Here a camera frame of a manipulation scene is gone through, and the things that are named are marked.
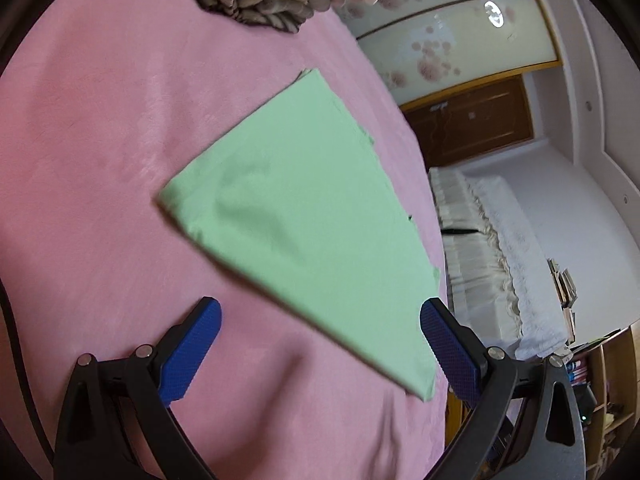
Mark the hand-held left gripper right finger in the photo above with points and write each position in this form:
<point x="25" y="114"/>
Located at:
<point x="450" y="360"/>

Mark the wooden bookshelf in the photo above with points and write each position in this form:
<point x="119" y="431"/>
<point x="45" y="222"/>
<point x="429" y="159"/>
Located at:
<point x="612" y="385"/>

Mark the floral wardrobe doors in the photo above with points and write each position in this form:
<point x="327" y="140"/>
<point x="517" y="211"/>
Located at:
<point x="460" y="35"/>

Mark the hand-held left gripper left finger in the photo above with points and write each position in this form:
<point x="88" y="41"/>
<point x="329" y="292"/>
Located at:
<point x="192" y="355"/>

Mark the dark wooden door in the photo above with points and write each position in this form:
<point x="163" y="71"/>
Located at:
<point x="470" y="120"/>

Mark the cream pleated cloth cover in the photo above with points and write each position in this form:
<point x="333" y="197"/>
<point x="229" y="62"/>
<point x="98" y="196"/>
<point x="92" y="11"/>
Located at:
<point x="475" y="280"/>

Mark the stack of books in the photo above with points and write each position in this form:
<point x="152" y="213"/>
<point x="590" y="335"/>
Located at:
<point x="565" y="295"/>

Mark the pink fleece blanket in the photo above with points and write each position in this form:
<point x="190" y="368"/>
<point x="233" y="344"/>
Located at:
<point x="100" y="135"/>

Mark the light green t-shirt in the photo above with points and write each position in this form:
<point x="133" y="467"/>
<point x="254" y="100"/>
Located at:
<point x="300" y="210"/>

